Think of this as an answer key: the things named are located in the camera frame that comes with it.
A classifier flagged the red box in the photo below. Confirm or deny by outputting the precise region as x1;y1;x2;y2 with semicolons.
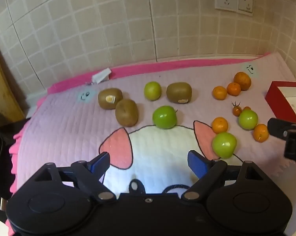
265;81;296;126

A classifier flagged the brown kiwi with sticker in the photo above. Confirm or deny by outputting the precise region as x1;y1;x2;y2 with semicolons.
98;88;123;110
166;82;193;103

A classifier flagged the small orange mandarin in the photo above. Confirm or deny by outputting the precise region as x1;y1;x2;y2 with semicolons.
227;82;242;96
212;86;228;101
253;124;269;143
211;117;229;134

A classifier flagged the pale green apple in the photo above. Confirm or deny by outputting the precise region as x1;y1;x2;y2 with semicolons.
144;81;162;101

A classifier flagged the plain brown kiwi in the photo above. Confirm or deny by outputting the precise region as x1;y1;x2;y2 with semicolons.
115;99;139;127

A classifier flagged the wooden cabinet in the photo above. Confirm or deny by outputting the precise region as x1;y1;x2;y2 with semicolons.
0;26;28;128

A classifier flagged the large dull orange mandarin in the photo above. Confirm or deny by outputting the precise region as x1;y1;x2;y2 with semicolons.
233;71;252;91

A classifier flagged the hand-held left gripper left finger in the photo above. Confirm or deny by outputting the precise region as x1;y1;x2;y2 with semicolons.
35;152;116;201

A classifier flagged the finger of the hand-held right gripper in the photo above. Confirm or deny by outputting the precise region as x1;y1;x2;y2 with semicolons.
267;118;296;139

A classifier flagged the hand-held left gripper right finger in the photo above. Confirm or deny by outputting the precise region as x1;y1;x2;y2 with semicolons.
181;150;270;201

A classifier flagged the glossy green apple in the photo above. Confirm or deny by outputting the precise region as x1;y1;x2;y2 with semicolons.
152;105;178;129
212;132;237;159
238;109;259;130

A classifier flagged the cherry tomato with green stem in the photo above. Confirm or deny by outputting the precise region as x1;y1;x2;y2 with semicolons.
231;101;242;117

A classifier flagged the black bag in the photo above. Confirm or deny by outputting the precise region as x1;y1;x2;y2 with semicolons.
0;112;32;213

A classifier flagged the printed quilted pink-edged mat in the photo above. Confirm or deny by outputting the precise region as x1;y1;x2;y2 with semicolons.
5;52;296;236

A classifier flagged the white paper piece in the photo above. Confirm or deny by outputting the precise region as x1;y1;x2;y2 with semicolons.
91;68;112;84

